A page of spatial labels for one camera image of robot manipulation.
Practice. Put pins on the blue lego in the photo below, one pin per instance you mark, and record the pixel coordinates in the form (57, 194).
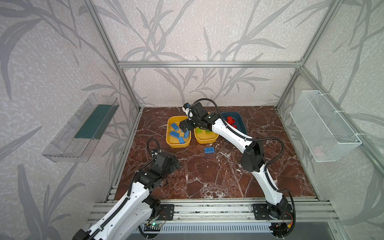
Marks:
(174, 134)
(175, 127)
(181, 140)
(186, 135)
(210, 150)

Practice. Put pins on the right wiring bundle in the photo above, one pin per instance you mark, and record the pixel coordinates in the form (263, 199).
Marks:
(282, 226)

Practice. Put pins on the dark teal plastic bin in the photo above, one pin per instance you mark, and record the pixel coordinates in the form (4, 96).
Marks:
(240, 125)

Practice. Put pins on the left circuit board with wires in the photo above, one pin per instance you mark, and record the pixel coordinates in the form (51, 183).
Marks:
(156, 226)

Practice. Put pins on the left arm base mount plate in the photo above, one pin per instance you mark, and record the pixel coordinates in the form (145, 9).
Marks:
(164, 212)

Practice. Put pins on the blue lego top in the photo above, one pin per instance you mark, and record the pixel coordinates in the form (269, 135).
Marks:
(210, 150)

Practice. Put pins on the white wire mesh basket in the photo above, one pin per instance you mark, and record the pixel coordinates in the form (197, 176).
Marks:
(325, 131)

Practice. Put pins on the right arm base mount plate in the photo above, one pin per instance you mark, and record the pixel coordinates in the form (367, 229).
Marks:
(261, 212)

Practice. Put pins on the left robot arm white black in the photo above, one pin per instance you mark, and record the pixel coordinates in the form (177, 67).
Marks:
(137, 205)

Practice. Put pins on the clear plastic wall shelf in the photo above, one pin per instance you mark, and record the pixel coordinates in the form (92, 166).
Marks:
(77, 140)

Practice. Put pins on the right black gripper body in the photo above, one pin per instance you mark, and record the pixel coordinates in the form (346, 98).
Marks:
(186, 124)

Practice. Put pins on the yellow plastic bin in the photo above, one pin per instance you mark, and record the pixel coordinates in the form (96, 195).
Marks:
(204, 138)
(171, 141)

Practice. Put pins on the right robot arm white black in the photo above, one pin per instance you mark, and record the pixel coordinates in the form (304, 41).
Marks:
(253, 159)

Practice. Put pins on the red lego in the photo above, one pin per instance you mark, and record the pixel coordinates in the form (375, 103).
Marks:
(231, 121)

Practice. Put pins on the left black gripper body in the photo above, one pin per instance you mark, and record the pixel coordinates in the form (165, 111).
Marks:
(173, 162)

